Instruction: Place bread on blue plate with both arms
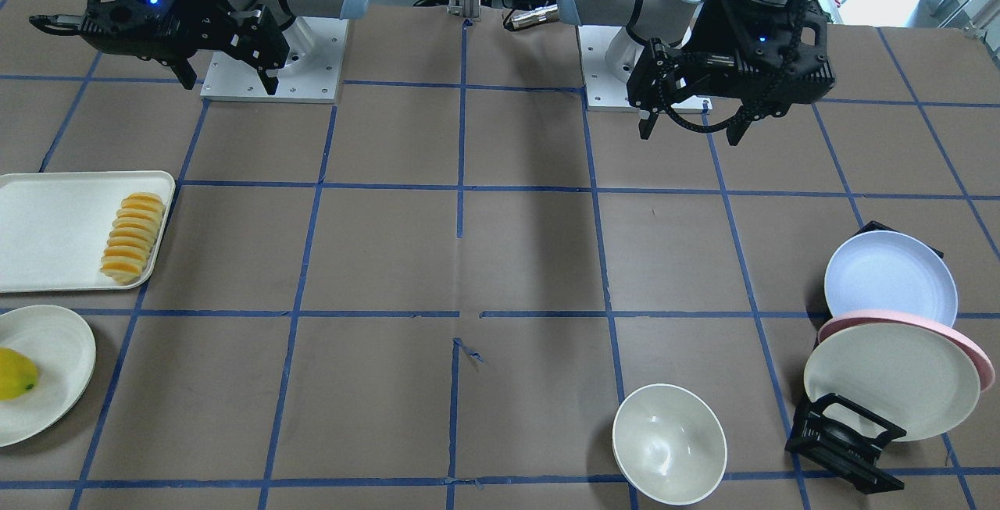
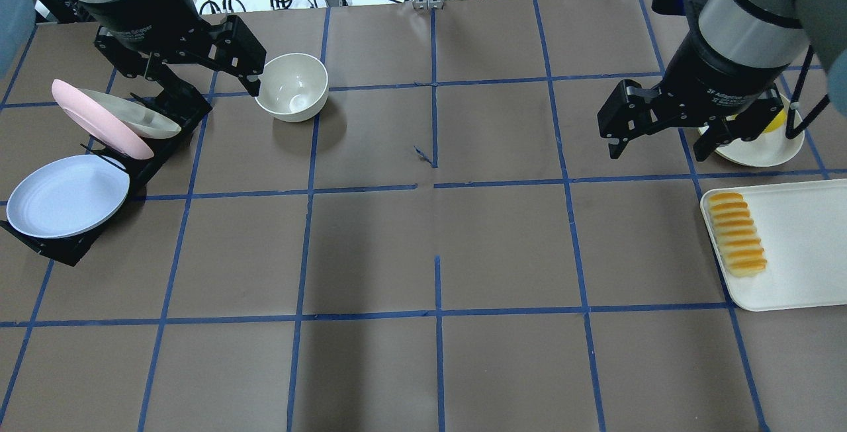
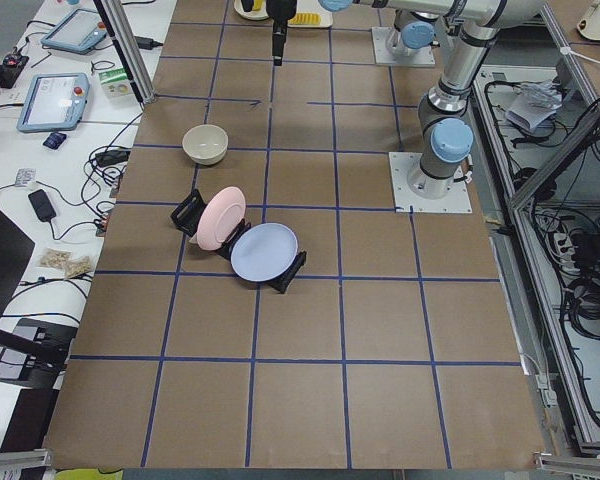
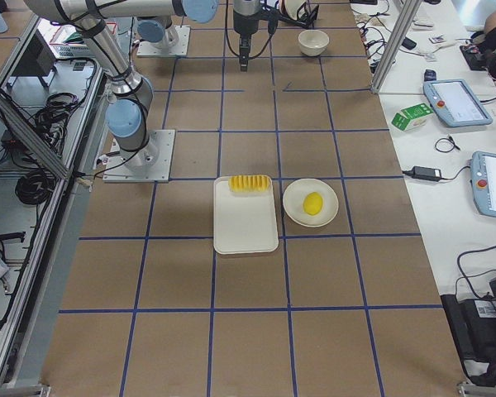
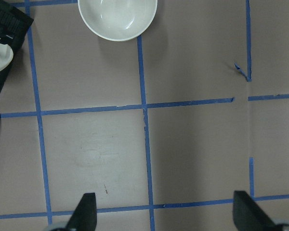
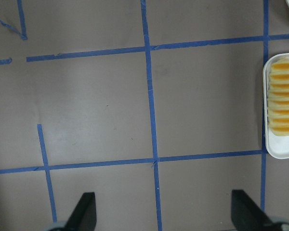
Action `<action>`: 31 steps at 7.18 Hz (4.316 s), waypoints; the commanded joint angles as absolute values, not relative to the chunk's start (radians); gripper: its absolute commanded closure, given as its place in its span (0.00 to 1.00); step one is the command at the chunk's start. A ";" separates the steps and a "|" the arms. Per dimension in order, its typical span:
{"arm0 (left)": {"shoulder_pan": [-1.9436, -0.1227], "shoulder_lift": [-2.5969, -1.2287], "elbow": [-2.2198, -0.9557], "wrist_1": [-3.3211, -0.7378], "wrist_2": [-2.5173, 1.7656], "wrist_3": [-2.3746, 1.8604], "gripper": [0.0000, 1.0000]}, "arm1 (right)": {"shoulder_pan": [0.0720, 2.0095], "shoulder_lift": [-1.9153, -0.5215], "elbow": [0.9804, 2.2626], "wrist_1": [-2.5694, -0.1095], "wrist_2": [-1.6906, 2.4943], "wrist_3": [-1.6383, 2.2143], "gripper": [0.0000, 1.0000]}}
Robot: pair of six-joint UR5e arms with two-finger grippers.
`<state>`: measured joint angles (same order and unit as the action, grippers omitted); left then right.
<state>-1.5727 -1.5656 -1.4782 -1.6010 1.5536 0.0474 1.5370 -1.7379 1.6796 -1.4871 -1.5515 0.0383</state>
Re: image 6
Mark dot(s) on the yellow sliced bread loaf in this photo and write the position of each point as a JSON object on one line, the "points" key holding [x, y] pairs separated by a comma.
{"points": [[278, 98]]}

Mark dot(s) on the white rectangular tray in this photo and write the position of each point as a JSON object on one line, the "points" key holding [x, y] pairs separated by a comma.
{"points": [[277, 146]]}

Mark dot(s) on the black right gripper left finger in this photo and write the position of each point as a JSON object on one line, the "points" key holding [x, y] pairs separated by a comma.
{"points": [[84, 216]]}

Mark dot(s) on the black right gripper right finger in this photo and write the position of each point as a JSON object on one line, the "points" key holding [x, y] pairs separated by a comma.
{"points": [[246, 215]]}

